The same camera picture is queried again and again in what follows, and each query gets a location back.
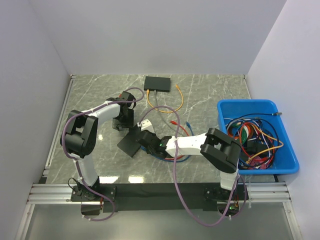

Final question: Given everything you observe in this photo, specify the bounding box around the blue ethernet cable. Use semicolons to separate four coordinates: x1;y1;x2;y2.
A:
141;121;196;163

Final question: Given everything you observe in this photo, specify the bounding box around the black network switch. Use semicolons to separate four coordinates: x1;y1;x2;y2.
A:
117;125;141;158
143;76;171;93

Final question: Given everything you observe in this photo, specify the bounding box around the red ethernet cable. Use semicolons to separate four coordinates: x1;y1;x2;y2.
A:
163;120;191;161

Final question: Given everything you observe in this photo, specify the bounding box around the yellow ethernet cable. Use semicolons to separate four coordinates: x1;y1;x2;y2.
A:
146;84;185;114

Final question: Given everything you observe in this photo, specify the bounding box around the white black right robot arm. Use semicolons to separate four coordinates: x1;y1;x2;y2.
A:
136;128;242;200

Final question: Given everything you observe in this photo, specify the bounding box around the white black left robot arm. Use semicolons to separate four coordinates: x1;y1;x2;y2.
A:
60;91;137;201

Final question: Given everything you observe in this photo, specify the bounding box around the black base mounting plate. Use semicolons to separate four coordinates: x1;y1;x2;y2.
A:
70;183;250;214

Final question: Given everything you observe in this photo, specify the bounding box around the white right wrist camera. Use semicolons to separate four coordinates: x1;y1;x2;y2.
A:
137;119;155;133

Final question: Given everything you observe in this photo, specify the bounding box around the orange cable in bin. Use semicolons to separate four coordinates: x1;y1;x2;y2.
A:
238;122;285;166

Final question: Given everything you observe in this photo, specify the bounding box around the green cable coil in bin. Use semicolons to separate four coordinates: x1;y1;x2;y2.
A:
229;124;251;143

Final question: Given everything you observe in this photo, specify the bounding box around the white cable in bin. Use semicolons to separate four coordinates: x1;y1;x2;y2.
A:
222;117;263;141

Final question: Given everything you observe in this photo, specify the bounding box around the black cable in bin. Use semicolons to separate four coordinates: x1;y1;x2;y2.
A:
226;111;283;141

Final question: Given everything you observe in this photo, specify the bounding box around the aluminium frame rail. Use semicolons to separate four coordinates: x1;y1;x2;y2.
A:
27;182;291;205

